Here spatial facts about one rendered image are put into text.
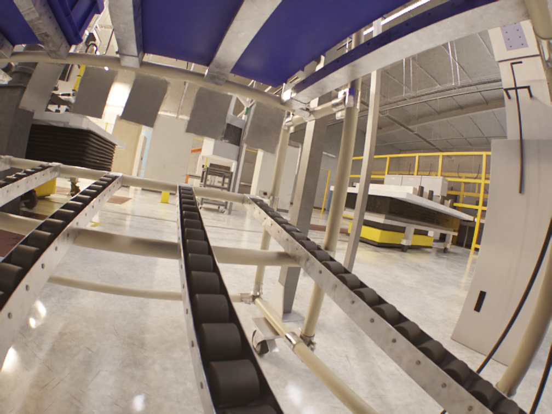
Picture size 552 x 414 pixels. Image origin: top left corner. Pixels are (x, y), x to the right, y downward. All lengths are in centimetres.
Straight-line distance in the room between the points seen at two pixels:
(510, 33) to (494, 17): 123
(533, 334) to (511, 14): 34
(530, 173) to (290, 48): 99
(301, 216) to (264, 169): 639
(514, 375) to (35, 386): 79
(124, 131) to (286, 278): 664
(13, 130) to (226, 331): 182
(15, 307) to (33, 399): 43
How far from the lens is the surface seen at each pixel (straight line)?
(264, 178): 725
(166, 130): 693
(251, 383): 16
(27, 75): 200
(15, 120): 189
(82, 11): 62
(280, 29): 42
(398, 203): 360
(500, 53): 151
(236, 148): 427
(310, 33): 42
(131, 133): 713
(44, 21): 53
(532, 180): 113
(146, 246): 37
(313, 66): 119
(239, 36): 40
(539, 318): 31
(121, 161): 709
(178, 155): 682
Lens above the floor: 47
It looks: 3 degrees down
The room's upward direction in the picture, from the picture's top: 10 degrees clockwise
